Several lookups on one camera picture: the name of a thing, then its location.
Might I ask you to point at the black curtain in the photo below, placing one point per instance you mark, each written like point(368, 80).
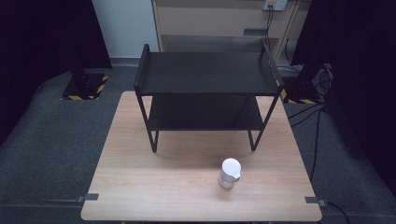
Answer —
point(46, 40)
point(358, 77)

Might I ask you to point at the beige wooden cabinet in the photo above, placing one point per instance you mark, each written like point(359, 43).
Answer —
point(218, 21)

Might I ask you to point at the black two-tier metal shelf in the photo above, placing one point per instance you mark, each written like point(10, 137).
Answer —
point(205, 73)

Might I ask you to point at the black stand base striped edge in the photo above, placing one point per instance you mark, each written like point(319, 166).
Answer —
point(84, 88)
point(299, 91)

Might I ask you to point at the white wall power socket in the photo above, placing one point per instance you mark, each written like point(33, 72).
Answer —
point(275, 4)

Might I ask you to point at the grey table clamp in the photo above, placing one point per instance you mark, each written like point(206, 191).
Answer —
point(314, 200)
point(88, 197)

